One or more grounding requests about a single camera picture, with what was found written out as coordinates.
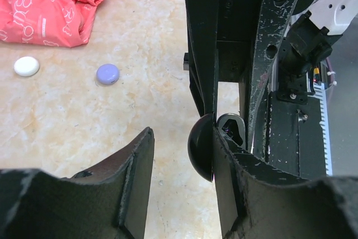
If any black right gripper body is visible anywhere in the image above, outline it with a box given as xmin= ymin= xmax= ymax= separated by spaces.
xmin=216 ymin=0 xmax=266 ymax=83

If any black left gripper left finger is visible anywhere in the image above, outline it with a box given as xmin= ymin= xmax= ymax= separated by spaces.
xmin=1 ymin=128 xmax=154 ymax=238

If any white round charging case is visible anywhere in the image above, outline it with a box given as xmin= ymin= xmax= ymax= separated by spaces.
xmin=13 ymin=56 xmax=40 ymax=77

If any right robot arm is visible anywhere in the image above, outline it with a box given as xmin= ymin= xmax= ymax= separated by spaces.
xmin=184 ymin=0 xmax=357 ymax=155

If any pink plastic bag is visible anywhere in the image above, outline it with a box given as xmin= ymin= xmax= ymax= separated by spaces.
xmin=1 ymin=0 xmax=104 ymax=48

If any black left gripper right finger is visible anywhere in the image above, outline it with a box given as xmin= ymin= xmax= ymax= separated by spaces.
xmin=213 ymin=129 xmax=357 ymax=238

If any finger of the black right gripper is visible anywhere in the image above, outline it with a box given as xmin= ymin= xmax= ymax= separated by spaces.
xmin=245 ymin=0 xmax=297 ymax=152
xmin=185 ymin=0 xmax=219 ymax=116

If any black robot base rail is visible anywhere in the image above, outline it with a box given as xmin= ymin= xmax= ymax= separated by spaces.
xmin=251 ymin=85 xmax=333 ymax=180

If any black round charging case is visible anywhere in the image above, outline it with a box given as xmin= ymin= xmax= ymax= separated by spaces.
xmin=187 ymin=112 xmax=247 ymax=182

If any purple charging case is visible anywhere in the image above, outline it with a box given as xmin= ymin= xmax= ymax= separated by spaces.
xmin=96 ymin=63 xmax=120 ymax=85

